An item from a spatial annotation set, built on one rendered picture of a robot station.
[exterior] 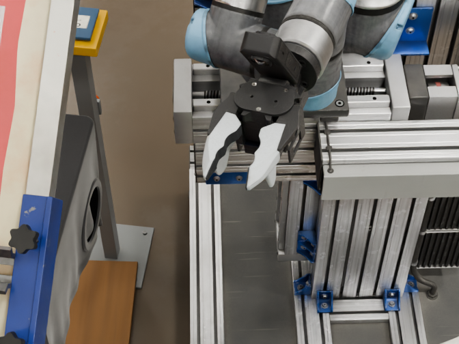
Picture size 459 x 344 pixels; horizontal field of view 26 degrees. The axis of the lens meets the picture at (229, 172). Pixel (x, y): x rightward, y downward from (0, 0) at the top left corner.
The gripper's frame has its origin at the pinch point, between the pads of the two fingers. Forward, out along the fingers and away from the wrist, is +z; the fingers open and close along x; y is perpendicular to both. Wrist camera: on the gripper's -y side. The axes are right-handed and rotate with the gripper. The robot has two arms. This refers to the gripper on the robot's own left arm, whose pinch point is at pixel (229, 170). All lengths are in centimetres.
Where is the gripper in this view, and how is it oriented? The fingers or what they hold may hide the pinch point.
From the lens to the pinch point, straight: 110.8
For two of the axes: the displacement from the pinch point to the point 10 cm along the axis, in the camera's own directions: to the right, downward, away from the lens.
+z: -3.8, 7.3, -5.7
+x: -9.2, -2.1, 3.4
